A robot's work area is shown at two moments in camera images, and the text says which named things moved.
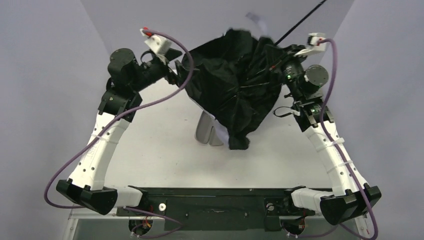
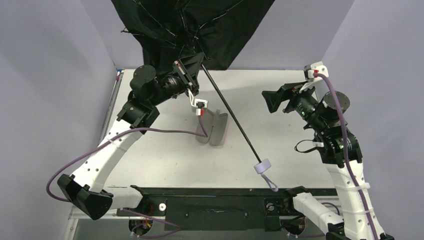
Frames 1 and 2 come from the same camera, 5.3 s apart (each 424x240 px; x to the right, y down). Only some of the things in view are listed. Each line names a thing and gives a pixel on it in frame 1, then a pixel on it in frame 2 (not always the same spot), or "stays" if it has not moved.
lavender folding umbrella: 234,77 → 217,30
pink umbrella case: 206,131 stays
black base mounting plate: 186,209 stays
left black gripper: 171,71 → 184,76
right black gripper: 285,57 → 289,98
